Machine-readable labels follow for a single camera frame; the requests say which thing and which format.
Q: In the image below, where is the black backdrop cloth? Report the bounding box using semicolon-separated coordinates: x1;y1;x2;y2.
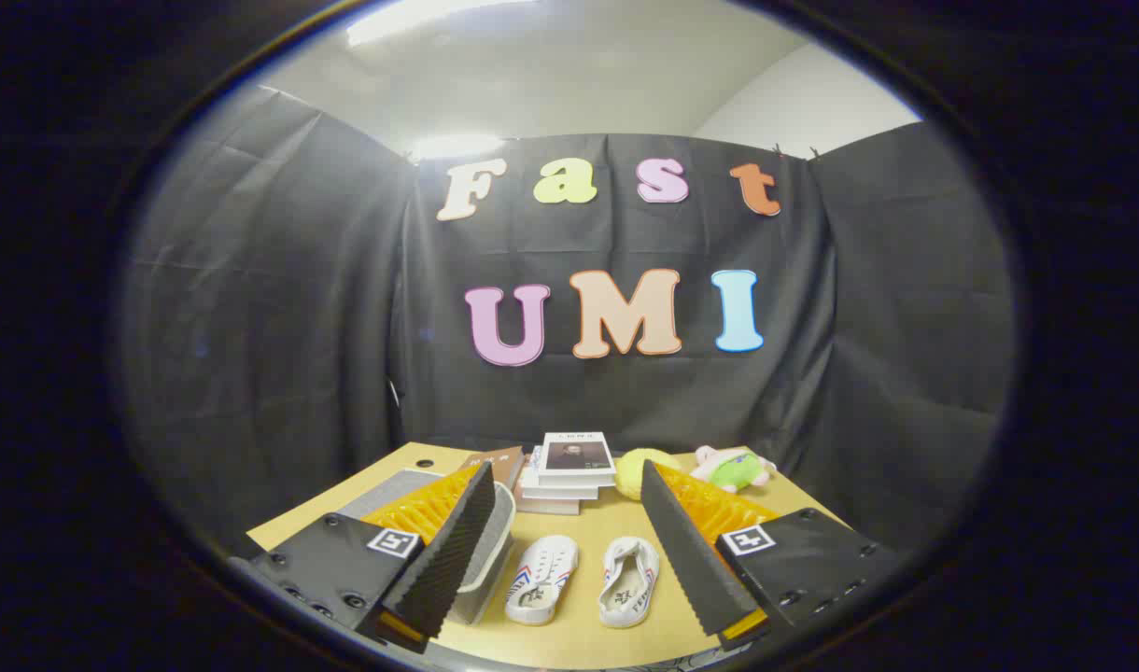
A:
121;84;1014;561

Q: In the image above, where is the pink and green plush toy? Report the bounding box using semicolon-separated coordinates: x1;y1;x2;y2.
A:
691;445;778;494

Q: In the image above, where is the white canvas shoe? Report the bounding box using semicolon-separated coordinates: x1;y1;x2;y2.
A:
598;536;661;629
504;535;580;626

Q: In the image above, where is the white book with portrait cover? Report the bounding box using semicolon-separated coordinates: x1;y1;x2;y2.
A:
538;431;618;489

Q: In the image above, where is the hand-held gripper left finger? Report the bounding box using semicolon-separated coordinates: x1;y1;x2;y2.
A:
247;460;498;654

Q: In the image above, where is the ceiling light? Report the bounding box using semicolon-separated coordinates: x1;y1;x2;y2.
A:
345;0;538;48

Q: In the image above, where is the brown book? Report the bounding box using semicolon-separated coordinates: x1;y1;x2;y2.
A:
459;446;526;491

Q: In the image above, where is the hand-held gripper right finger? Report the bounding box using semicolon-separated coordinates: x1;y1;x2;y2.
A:
640;459;899;652

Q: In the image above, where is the yellow plush toy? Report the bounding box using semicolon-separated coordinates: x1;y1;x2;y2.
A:
614;448;682;502

